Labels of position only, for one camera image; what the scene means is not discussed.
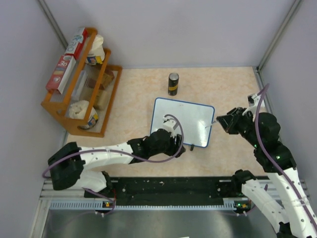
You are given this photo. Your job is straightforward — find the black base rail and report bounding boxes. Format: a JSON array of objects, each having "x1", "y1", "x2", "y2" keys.
[{"x1": 84, "y1": 176, "x2": 251, "y2": 206}]

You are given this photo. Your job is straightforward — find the orange wooden shelf rack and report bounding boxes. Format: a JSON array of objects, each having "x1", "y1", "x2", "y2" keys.
[{"x1": 41, "y1": 27, "x2": 122, "y2": 137}]

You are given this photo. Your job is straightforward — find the white bag with cartoon label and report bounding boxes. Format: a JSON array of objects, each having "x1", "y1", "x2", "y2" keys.
[{"x1": 85, "y1": 34, "x2": 105, "y2": 65}]

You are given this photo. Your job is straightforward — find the grey slotted cable duct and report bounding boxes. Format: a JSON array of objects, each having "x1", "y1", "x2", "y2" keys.
[{"x1": 49, "y1": 198, "x2": 249, "y2": 211}]

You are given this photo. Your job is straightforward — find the blue framed whiteboard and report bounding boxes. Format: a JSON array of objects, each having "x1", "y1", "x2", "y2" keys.
[{"x1": 150, "y1": 97, "x2": 215, "y2": 148}]

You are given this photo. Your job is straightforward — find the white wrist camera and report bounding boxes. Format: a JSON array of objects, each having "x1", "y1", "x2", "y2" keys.
[
  {"x1": 248, "y1": 94, "x2": 261, "y2": 110},
  {"x1": 162, "y1": 117, "x2": 179, "y2": 137}
]

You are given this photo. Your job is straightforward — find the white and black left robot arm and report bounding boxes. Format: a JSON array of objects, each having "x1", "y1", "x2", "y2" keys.
[{"x1": 48, "y1": 129, "x2": 186, "y2": 197}]

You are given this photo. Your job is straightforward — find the brown wrapped soap block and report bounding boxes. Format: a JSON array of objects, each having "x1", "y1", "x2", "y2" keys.
[{"x1": 102, "y1": 68, "x2": 114, "y2": 87}]

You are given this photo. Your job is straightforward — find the white bag lower shelf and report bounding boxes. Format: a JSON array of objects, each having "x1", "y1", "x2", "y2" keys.
[{"x1": 68, "y1": 100, "x2": 99, "y2": 129}]

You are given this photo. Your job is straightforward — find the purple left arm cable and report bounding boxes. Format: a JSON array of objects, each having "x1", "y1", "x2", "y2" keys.
[{"x1": 42, "y1": 114, "x2": 185, "y2": 179}]

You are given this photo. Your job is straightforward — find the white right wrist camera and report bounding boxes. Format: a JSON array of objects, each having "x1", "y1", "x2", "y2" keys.
[{"x1": 248, "y1": 94, "x2": 261, "y2": 110}]

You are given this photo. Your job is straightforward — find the black capped whiteboard marker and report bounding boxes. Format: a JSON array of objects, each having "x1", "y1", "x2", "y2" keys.
[{"x1": 205, "y1": 120, "x2": 217, "y2": 128}]

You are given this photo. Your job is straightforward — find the tan wrapped soap block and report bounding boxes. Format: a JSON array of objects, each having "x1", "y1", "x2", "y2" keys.
[{"x1": 94, "y1": 90, "x2": 108, "y2": 110}]

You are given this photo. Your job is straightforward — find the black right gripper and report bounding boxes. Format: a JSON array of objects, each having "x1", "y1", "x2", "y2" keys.
[{"x1": 217, "y1": 106, "x2": 261, "y2": 147}]

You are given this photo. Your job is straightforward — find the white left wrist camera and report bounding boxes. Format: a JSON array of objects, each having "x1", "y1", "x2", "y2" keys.
[{"x1": 162, "y1": 117, "x2": 179, "y2": 137}]

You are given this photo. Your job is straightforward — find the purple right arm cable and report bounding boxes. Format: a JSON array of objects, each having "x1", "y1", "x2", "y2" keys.
[{"x1": 254, "y1": 83, "x2": 315, "y2": 238}]

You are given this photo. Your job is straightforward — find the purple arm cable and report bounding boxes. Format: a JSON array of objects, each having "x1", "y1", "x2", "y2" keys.
[
  {"x1": 42, "y1": 114, "x2": 185, "y2": 179},
  {"x1": 254, "y1": 83, "x2": 315, "y2": 238}
]

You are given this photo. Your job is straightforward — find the clear plastic sheet pack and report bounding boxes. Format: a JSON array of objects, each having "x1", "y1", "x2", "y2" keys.
[{"x1": 71, "y1": 70, "x2": 98, "y2": 100}]

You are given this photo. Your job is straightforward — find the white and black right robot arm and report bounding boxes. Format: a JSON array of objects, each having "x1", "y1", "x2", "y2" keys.
[{"x1": 216, "y1": 108, "x2": 317, "y2": 238}]

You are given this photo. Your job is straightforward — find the black Schweppes can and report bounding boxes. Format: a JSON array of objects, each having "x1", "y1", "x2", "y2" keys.
[{"x1": 168, "y1": 73, "x2": 179, "y2": 96}]

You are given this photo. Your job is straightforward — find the red and white foil box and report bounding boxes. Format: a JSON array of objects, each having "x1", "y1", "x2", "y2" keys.
[{"x1": 46, "y1": 55, "x2": 76, "y2": 94}]

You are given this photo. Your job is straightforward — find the red and white wrap box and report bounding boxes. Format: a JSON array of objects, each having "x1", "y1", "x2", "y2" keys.
[{"x1": 64, "y1": 27, "x2": 88, "y2": 60}]

